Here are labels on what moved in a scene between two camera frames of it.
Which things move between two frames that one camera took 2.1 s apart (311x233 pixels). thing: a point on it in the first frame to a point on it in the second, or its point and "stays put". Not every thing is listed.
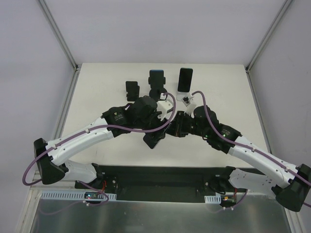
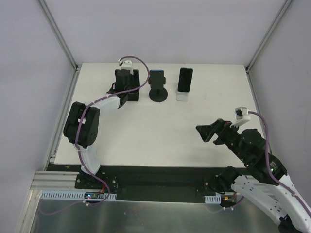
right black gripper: x=180 y=124 to x=223 y=133
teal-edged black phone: x=185 y=75 stays put
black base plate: x=163 y=184 stays put
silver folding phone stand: x=181 y=94 stays put
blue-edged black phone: x=156 y=77 stays put
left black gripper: x=156 y=131 to x=133 y=90
